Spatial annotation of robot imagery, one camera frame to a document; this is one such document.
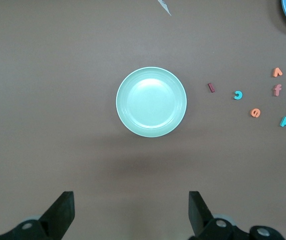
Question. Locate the light green plate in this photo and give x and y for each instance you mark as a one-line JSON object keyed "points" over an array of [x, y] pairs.
{"points": [[151, 102]]}

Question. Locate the small white paper scrap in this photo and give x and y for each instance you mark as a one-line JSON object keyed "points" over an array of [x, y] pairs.
{"points": [[164, 6]]}

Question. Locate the orange foam letter e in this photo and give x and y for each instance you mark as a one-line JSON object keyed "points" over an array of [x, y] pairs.
{"points": [[255, 115]]}

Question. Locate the pink foam letter f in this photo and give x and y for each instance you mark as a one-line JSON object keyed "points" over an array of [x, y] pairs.
{"points": [[277, 91]]}

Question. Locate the dark red foam letter l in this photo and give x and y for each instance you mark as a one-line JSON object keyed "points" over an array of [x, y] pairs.
{"points": [[211, 87]]}

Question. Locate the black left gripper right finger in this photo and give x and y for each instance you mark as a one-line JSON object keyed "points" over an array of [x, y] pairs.
{"points": [[200, 217]]}

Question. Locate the orange foam letter v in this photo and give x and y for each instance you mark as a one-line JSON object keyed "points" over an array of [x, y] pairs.
{"points": [[275, 73]]}

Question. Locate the teal foam letter c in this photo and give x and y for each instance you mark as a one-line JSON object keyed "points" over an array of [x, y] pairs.
{"points": [[238, 98]]}

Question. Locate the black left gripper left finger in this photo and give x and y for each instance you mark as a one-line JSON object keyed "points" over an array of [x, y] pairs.
{"points": [[57, 215]]}

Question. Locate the brown table cover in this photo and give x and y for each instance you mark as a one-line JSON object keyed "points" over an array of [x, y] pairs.
{"points": [[57, 75]]}

